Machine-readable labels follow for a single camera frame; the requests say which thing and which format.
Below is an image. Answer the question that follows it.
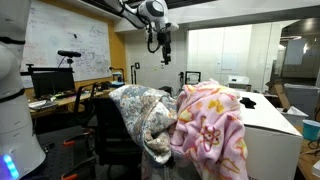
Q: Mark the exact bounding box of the black stereo camera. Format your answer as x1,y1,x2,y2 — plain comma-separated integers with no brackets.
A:
57,50,81,58

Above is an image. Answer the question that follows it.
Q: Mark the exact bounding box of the whiteboard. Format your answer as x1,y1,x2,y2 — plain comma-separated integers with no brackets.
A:
20,0,111,81

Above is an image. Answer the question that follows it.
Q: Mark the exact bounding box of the floral quilted blanket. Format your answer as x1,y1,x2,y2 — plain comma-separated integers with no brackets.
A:
109,85,177,164

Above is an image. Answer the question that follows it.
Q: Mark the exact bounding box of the black monitor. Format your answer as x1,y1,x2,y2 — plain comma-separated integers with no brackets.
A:
28,64,75,98

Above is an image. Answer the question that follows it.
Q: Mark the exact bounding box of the black mesh office chair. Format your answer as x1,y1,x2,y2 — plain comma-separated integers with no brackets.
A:
76,83,142,180

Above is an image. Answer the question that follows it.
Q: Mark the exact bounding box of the large white box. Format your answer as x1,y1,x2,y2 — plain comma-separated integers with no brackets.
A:
239,92,303,180

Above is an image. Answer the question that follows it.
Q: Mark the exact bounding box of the teal cup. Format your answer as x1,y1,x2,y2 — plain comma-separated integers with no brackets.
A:
302,120,320,141

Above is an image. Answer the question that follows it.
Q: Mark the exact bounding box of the pink fleece blanket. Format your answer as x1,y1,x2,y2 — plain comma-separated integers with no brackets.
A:
165,79,248,180

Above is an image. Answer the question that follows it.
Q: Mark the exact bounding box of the white printer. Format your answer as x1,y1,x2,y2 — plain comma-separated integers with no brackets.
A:
227,75,249,89

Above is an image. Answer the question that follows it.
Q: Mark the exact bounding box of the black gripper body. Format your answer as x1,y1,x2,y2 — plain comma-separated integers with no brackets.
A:
157,32,171,56

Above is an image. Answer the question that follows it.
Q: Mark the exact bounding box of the black cloth on box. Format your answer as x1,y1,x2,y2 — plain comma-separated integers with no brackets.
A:
240,97,256,109

